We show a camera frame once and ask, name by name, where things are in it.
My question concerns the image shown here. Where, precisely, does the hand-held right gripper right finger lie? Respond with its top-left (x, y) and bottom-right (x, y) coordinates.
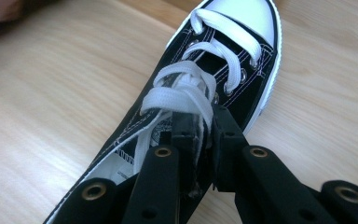
top-left (211, 104), bottom-right (250, 192)

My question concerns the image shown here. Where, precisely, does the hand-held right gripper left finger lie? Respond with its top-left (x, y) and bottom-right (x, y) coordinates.
top-left (159, 111), bottom-right (203, 199)

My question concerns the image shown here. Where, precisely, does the black white canvas sneaker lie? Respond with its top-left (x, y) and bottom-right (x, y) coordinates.
top-left (42, 0), bottom-right (283, 224)

